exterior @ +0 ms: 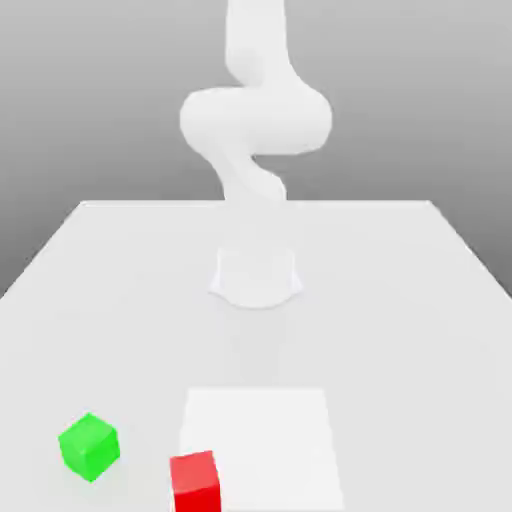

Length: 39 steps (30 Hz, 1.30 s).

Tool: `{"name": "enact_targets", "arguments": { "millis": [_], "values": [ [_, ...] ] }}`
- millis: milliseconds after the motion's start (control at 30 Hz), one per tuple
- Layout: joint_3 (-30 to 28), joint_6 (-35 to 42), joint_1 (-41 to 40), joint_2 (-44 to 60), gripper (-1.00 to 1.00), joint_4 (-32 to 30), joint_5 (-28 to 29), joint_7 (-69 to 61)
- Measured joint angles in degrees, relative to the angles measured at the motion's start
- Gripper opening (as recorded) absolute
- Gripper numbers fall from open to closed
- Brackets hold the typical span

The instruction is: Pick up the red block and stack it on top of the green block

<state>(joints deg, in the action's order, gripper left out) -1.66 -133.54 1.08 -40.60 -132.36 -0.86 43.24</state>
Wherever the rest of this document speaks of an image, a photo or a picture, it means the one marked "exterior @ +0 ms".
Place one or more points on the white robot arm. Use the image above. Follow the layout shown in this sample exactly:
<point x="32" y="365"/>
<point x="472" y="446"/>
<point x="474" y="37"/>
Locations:
<point x="256" y="120"/>

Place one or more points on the small red cube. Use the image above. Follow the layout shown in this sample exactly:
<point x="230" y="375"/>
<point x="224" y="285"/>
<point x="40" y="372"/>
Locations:
<point x="195" y="482"/>

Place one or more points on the small green cube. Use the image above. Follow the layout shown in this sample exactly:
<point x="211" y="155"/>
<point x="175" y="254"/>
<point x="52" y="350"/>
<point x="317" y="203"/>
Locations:
<point x="88" y="447"/>

